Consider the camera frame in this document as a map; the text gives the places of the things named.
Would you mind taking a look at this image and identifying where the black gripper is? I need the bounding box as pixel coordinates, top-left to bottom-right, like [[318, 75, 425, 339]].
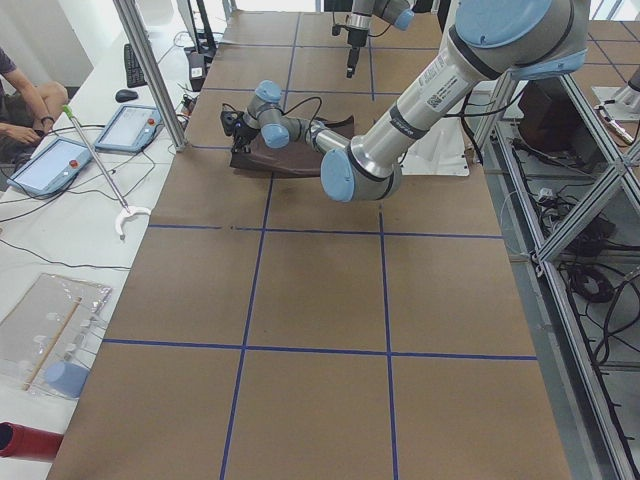
[[346, 26, 366, 78], [231, 122, 256, 153]]

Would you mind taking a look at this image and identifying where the brown t-shirt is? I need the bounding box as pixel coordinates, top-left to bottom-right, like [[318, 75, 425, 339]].
[[230, 120, 324, 178]]

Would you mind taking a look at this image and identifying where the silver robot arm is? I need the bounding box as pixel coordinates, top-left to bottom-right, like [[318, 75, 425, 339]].
[[333, 0, 414, 78], [221, 1, 590, 202]]

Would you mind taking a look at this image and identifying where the black box with label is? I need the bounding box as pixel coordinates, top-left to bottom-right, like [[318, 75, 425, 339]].
[[187, 52, 207, 92]]

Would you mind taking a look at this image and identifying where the far teach pendant tablet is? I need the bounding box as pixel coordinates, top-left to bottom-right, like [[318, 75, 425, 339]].
[[94, 104, 162, 153]]

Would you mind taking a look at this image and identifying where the teach pendant tablet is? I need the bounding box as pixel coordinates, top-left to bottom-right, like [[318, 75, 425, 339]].
[[94, 104, 162, 153], [7, 138, 92, 196]]

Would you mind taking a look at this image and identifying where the black keyboard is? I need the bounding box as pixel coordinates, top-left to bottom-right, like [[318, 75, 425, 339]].
[[123, 43, 147, 88]]

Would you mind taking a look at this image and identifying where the black computer mouse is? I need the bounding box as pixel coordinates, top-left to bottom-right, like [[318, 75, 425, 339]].
[[114, 89, 139, 103]]

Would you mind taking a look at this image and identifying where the reacher grabber stick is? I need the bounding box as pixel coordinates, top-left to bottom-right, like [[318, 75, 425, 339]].
[[62, 105, 151, 241]]

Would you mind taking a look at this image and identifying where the near teach pendant tablet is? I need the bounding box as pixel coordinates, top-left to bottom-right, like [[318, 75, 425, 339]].
[[7, 138, 92, 196]]

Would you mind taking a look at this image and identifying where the seated person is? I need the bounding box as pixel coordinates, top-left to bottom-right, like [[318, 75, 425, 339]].
[[1, 50, 69, 163]]

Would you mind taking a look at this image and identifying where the clear plastic bag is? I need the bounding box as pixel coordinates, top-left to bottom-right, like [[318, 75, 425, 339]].
[[1, 274, 112, 399]]

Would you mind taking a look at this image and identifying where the light blue cup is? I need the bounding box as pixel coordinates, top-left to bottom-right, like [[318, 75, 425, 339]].
[[44, 361, 89, 398]]

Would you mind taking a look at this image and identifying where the red cylinder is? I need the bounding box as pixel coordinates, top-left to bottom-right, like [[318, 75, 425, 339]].
[[1, 422, 64, 462]]

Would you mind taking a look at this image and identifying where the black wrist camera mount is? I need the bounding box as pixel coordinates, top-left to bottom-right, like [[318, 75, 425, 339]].
[[220, 110, 243, 138]]

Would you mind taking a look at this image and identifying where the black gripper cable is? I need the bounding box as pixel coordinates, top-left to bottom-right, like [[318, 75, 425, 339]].
[[221, 95, 324, 126]]

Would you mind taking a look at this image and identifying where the white pedestal column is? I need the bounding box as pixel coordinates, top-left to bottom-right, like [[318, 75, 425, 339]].
[[402, 118, 469, 177]]

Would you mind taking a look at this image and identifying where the aluminium frame post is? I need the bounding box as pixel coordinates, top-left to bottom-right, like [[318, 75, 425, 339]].
[[113, 0, 187, 152]]

